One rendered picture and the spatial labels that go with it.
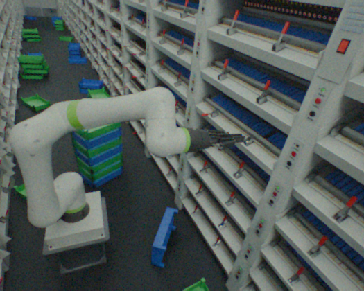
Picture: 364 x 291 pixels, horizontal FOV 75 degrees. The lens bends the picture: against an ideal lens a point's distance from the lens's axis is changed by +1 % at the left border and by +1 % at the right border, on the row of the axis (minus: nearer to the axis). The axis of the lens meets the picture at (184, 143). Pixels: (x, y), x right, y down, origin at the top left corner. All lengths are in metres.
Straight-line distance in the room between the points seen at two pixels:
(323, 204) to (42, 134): 0.96
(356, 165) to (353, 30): 0.35
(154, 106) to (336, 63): 0.53
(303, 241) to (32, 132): 1.03
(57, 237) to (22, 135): 0.64
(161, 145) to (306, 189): 0.53
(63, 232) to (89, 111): 0.70
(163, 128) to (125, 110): 0.16
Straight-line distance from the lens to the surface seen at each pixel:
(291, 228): 1.07
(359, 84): 0.76
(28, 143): 0.92
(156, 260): 1.60
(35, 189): 1.08
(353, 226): 0.91
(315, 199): 0.93
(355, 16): 0.78
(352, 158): 0.82
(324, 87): 0.81
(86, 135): 1.77
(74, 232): 1.38
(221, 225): 1.45
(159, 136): 0.75
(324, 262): 1.04
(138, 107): 0.80
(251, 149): 1.05
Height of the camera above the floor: 1.46
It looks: 34 degrees down
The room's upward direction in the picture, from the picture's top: 8 degrees clockwise
